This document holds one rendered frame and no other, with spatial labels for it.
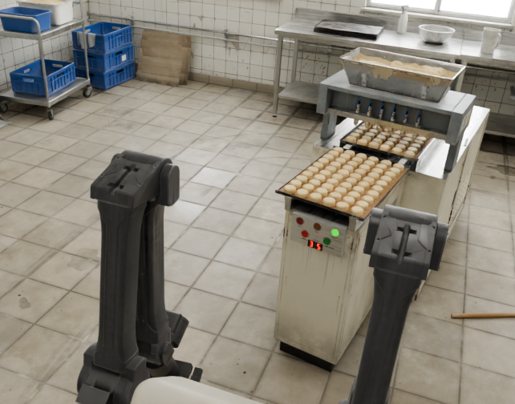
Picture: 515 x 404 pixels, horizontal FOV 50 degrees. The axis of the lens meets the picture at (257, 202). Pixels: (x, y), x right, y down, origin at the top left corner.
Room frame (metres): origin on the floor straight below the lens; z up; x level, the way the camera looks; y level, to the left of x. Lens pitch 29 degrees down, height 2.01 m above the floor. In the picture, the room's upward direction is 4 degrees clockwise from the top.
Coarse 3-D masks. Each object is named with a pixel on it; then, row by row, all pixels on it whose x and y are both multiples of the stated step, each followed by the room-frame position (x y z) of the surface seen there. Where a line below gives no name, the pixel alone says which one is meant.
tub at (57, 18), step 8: (16, 0) 5.40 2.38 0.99; (24, 0) 5.54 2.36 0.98; (32, 0) 5.57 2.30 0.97; (40, 0) 5.53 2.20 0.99; (48, 0) 5.59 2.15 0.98; (56, 0) 5.69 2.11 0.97; (64, 0) 5.67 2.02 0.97; (72, 0) 5.61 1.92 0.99; (40, 8) 5.36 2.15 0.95; (48, 8) 5.34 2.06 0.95; (56, 8) 5.35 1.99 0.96; (64, 8) 5.47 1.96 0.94; (56, 16) 5.35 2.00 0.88; (64, 16) 5.46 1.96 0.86; (72, 16) 5.62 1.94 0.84; (56, 24) 5.35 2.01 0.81
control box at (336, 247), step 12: (300, 216) 2.01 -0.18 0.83; (312, 216) 2.00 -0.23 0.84; (300, 228) 2.01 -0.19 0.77; (312, 228) 1.98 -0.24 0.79; (324, 228) 1.96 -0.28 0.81; (336, 228) 1.93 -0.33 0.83; (300, 240) 2.00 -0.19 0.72; (312, 240) 1.98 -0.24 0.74; (336, 240) 1.93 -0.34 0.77; (336, 252) 1.93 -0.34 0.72
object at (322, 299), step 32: (288, 224) 2.07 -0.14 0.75; (288, 256) 2.06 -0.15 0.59; (320, 256) 1.99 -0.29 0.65; (352, 256) 1.93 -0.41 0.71; (288, 288) 2.05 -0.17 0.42; (320, 288) 1.98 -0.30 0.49; (352, 288) 1.96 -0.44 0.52; (288, 320) 2.04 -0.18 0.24; (320, 320) 1.97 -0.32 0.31; (352, 320) 2.05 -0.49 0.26; (288, 352) 2.07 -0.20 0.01; (320, 352) 1.96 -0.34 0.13
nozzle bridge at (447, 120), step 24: (336, 96) 2.82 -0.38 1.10; (384, 96) 2.62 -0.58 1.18; (408, 96) 2.65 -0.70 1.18; (456, 96) 2.70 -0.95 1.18; (336, 120) 2.95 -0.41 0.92; (360, 120) 2.70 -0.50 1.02; (384, 120) 2.65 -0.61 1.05; (408, 120) 2.64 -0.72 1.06; (432, 120) 2.58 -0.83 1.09; (456, 120) 2.45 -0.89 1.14; (456, 144) 2.54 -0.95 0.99
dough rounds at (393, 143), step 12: (360, 132) 2.78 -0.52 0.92; (372, 132) 2.80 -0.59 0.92; (384, 132) 2.81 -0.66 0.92; (396, 132) 2.82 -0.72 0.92; (408, 132) 2.84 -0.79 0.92; (360, 144) 2.65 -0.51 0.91; (372, 144) 2.63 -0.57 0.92; (384, 144) 2.64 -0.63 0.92; (396, 144) 2.65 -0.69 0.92; (408, 144) 2.68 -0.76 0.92; (420, 144) 2.68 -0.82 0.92; (408, 156) 2.53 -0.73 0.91
